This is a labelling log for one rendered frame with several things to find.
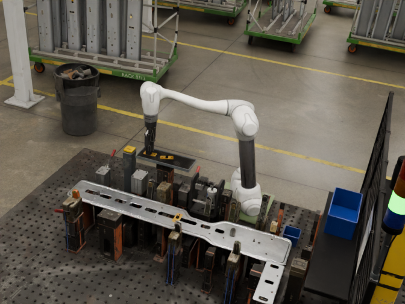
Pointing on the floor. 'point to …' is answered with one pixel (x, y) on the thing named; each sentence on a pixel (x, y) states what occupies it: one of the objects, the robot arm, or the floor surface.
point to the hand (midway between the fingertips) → (149, 148)
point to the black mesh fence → (357, 285)
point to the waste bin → (78, 96)
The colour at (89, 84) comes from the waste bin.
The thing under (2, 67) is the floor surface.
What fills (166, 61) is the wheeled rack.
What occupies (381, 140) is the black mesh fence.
